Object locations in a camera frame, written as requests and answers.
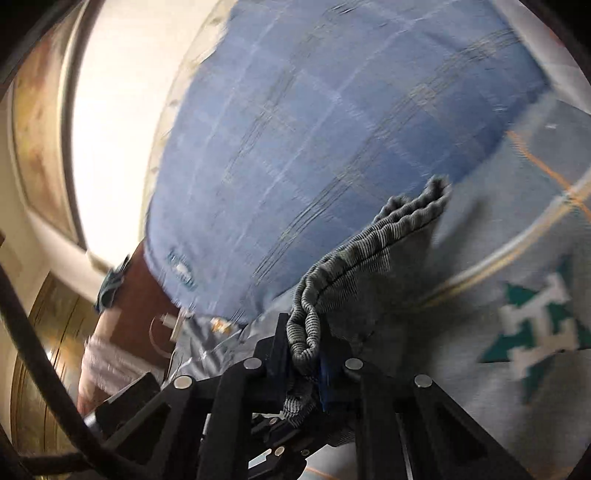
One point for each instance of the golden wooden cabinet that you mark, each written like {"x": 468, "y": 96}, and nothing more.
{"x": 60, "y": 350}

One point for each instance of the grey sweater with green logo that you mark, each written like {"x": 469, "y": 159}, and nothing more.
{"x": 485, "y": 258}

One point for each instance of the blue plaid shirt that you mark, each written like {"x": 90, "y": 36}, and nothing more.
{"x": 323, "y": 138}

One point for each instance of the brown framed wooden panel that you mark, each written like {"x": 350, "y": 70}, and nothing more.
{"x": 37, "y": 138}

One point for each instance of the teal cloth piece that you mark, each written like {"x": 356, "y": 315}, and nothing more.
{"x": 110, "y": 288}

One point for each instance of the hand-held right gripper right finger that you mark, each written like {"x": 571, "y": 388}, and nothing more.
{"x": 328, "y": 374}

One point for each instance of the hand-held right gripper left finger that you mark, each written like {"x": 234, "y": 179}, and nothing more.
{"x": 271, "y": 355}

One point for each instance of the person's left forearm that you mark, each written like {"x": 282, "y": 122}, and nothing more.
{"x": 104, "y": 355}

